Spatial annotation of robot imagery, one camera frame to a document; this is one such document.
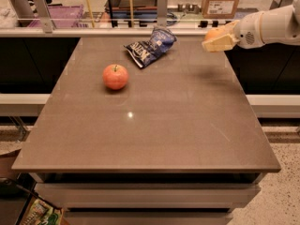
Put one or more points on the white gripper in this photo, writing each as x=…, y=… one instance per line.
x=247, y=32

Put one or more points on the orange fruit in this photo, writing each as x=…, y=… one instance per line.
x=214, y=33

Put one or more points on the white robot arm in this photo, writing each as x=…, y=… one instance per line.
x=279, y=25

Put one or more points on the red apple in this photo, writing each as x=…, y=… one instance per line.
x=115, y=76

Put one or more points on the brown cardboard box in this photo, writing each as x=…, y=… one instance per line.
x=219, y=9

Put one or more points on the blue chip bag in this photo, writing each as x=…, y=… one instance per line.
x=144, y=53

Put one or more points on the purple plastic crate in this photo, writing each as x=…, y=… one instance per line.
x=60, y=16

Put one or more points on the colourful snack box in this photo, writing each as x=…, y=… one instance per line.
x=42, y=213

